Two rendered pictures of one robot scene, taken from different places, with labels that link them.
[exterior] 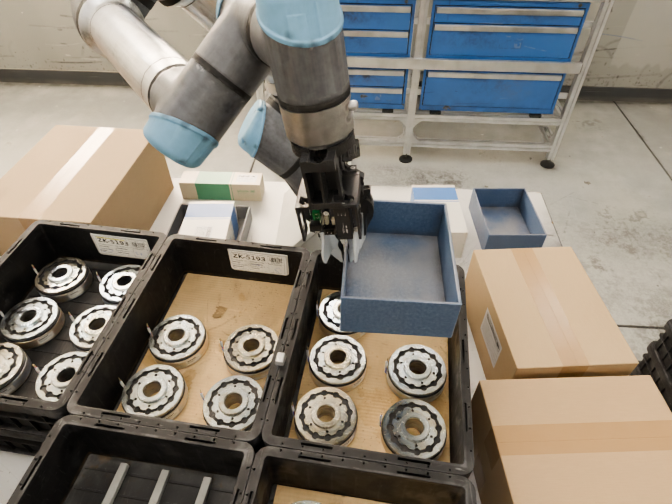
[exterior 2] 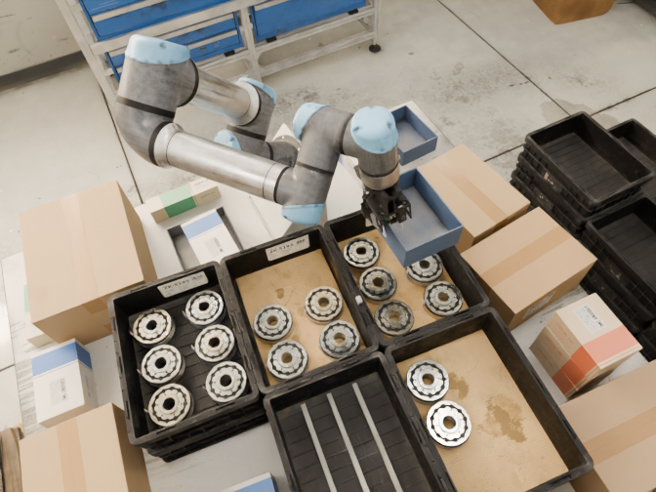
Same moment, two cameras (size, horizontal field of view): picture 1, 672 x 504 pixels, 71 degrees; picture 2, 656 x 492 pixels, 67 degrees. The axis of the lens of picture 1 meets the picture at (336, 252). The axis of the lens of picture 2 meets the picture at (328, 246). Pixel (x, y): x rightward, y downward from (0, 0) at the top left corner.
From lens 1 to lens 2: 0.60 m
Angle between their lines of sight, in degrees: 20
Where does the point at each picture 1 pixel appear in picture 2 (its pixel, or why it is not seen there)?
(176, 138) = (312, 214)
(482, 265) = not seen: hidden behind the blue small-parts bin
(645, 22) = not seen: outside the picture
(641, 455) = (553, 252)
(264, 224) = (238, 214)
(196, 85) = (315, 183)
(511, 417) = (486, 266)
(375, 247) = not seen: hidden behind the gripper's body
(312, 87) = (390, 164)
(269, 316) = (313, 279)
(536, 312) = (467, 197)
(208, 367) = (303, 329)
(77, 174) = (90, 248)
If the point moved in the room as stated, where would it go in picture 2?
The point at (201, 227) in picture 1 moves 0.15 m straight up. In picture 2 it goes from (208, 241) to (194, 212)
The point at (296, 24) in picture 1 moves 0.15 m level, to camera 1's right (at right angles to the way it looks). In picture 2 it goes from (386, 143) to (458, 109)
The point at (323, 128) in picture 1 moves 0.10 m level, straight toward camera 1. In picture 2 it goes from (393, 178) to (427, 214)
